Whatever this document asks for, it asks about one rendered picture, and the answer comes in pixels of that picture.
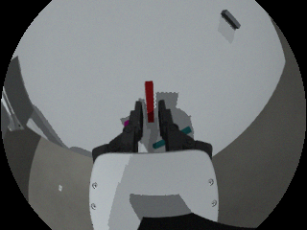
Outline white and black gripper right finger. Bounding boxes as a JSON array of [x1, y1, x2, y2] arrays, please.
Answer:
[[158, 100, 213, 160]]

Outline turquoise rod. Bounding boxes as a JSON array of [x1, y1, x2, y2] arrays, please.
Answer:
[[153, 127, 192, 149]]

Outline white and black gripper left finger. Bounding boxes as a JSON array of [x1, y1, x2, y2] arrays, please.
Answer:
[[92, 101, 144, 164]]

